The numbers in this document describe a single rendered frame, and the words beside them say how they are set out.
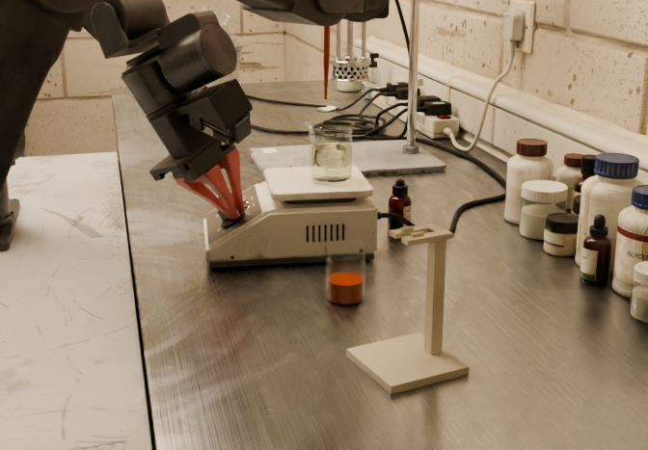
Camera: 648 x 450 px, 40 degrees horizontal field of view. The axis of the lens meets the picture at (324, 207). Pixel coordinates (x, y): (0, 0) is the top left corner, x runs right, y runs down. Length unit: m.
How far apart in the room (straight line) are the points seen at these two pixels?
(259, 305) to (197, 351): 0.12
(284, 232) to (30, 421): 0.39
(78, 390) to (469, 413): 0.33
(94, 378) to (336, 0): 0.39
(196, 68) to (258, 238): 0.22
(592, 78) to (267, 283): 0.62
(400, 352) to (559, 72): 0.75
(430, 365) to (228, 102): 0.34
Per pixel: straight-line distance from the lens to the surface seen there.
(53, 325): 0.93
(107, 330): 0.91
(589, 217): 1.05
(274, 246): 1.03
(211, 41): 0.94
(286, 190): 1.03
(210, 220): 1.11
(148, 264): 1.07
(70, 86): 3.48
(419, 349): 0.83
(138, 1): 0.99
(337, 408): 0.75
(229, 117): 0.92
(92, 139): 3.52
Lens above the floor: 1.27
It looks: 17 degrees down
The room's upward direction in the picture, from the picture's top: straight up
